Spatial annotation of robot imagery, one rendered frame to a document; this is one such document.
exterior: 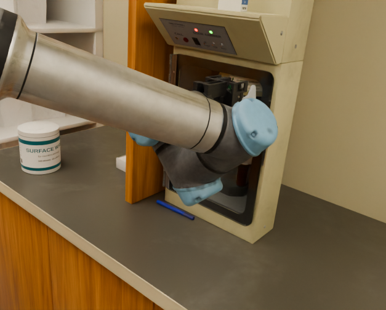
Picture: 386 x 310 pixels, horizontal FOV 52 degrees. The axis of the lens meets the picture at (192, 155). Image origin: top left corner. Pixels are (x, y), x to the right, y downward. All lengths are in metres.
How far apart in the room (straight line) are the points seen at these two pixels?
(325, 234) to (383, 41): 0.57
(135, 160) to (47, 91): 0.73
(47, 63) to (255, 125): 0.26
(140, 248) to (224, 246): 0.22
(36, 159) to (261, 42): 0.85
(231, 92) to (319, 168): 0.68
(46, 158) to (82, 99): 0.95
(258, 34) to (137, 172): 0.56
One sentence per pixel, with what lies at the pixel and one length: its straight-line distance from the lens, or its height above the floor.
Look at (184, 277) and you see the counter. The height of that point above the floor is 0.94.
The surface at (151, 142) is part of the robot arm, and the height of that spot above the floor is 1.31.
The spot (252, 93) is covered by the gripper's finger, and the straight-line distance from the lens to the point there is 0.87.
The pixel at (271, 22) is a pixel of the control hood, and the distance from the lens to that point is 0.83.
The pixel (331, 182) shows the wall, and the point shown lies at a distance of 1.39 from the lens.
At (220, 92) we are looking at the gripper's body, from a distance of 0.77.
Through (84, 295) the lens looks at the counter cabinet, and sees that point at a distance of 1.24.
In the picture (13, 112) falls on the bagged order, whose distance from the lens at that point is 1.95.
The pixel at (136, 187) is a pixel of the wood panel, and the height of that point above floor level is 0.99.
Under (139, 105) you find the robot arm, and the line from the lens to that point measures 0.46.
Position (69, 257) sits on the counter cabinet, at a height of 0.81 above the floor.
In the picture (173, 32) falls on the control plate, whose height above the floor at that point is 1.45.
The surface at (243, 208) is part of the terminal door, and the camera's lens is 1.02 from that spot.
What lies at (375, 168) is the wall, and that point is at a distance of 1.33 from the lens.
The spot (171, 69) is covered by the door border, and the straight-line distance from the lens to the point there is 1.08.
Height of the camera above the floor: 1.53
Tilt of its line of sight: 22 degrees down
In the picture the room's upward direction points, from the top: 5 degrees clockwise
